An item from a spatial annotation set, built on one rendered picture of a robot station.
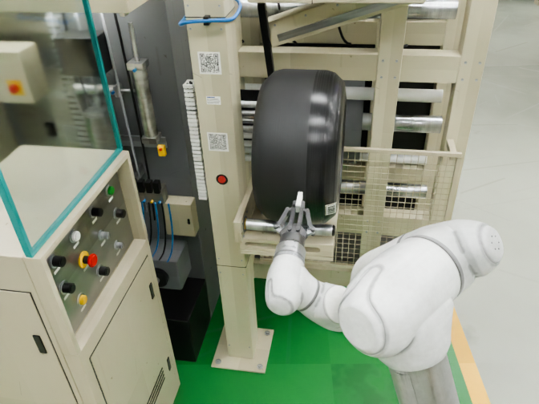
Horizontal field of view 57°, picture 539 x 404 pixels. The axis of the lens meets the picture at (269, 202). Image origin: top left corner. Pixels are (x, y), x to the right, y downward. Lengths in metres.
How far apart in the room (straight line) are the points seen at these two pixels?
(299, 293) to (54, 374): 0.80
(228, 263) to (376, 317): 1.44
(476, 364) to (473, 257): 1.87
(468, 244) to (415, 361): 0.21
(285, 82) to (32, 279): 0.97
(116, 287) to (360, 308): 1.13
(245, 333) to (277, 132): 1.17
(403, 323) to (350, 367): 1.82
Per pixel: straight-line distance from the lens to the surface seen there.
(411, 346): 0.82
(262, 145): 1.61
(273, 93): 1.67
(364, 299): 0.78
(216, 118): 1.78
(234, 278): 2.22
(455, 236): 0.91
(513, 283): 3.22
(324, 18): 2.01
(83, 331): 1.66
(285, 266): 1.36
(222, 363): 2.61
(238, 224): 1.87
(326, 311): 1.39
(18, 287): 1.48
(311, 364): 2.60
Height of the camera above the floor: 2.07
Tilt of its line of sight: 35 degrees down
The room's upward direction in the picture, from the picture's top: 2 degrees counter-clockwise
